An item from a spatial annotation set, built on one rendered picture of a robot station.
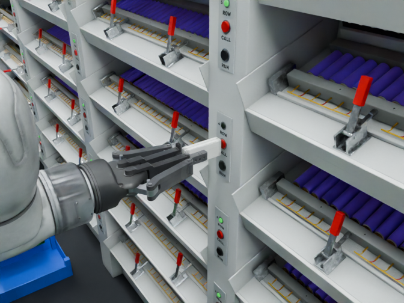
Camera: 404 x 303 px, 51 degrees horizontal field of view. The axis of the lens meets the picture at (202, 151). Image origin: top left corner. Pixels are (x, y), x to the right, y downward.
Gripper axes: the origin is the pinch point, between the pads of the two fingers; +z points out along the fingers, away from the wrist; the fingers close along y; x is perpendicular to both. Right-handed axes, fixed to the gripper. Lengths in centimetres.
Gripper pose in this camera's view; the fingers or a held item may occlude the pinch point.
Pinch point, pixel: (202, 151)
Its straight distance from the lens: 70.7
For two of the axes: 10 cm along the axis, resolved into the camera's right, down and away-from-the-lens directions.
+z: 8.2, -2.7, 5.0
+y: 5.7, 3.9, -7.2
